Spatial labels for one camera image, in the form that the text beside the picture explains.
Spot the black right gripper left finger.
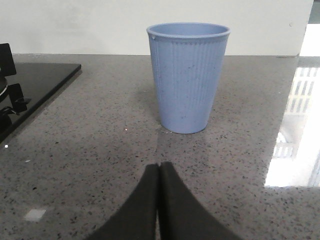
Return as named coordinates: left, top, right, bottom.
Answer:
left=87, top=164, right=160, bottom=240

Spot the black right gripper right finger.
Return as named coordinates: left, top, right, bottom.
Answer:
left=158, top=161, right=240, bottom=240

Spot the light blue ribbed plastic cup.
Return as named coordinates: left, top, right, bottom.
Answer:
left=146, top=22, right=231, bottom=134

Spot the black pot support grate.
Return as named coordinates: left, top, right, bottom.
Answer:
left=0, top=42, right=32, bottom=117

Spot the black glass gas stove top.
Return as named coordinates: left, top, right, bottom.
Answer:
left=0, top=62, right=82, bottom=142

